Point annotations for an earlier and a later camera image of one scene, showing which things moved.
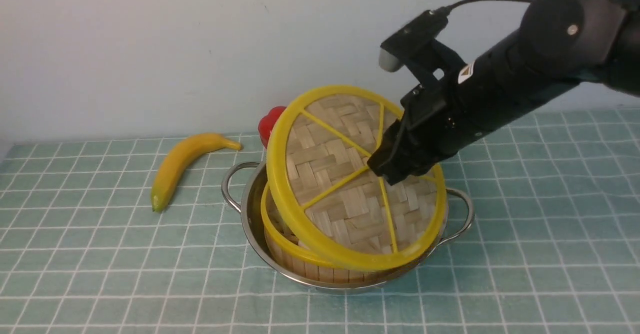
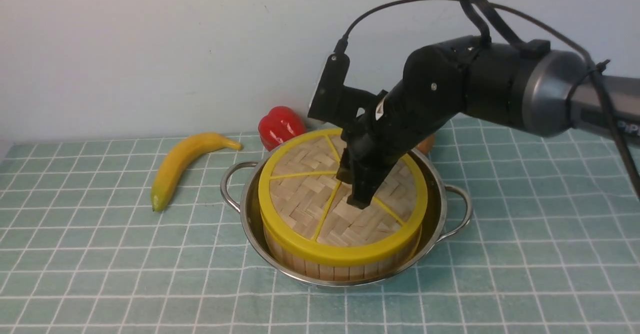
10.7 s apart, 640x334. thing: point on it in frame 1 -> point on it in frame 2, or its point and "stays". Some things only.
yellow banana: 174,156 stays
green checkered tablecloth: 553,247 stays
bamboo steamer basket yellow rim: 270,227 -> 303,256
